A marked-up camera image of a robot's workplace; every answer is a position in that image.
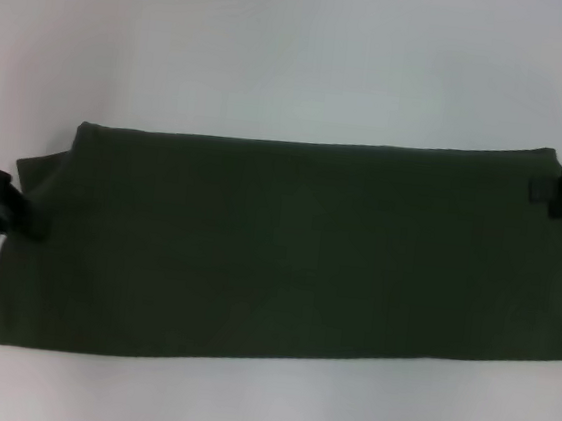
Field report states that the dark green FREE t-shirt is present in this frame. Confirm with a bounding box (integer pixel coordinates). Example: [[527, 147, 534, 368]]
[[0, 88, 562, 405]]

